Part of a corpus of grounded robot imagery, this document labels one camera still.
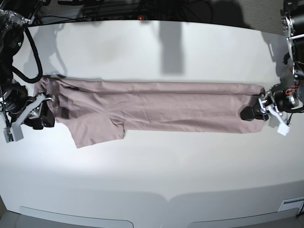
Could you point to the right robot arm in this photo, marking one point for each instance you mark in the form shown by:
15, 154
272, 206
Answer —
15, 18

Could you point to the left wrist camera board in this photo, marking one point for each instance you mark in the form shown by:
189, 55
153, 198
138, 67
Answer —
283, 129

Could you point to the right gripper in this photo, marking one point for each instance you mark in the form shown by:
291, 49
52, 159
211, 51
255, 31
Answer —
37, 114

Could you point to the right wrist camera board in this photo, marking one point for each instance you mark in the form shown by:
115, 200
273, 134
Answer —
13, 134

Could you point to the black power strip red light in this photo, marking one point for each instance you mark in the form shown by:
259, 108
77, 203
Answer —
125, 16

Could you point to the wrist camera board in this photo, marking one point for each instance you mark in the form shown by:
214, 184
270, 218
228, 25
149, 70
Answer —
13, 134
283, 129

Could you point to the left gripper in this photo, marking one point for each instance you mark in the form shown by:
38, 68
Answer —
268, 105

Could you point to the pink T-shirt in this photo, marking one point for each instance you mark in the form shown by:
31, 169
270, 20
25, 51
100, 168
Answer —
101, 111

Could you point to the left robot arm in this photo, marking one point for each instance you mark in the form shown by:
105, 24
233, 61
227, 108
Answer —
284, 97

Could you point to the white label plate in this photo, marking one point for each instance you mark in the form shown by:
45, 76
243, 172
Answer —
295, 203

